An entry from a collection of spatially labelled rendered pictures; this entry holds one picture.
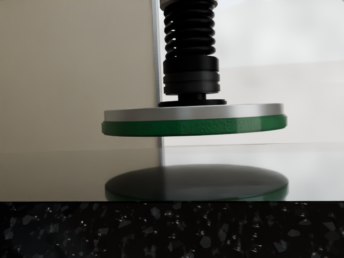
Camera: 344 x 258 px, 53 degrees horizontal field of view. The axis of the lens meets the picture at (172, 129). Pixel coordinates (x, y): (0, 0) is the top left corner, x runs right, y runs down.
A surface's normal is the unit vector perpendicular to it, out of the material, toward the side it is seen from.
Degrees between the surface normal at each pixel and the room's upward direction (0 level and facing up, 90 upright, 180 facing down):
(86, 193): 0
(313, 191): 0
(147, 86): 90
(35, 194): 0
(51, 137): 90
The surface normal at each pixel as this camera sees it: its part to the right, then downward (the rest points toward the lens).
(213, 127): 0.07, 0.05
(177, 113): -0.19, 0.06
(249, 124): 0.41, 0.03
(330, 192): -0.04, -1.00
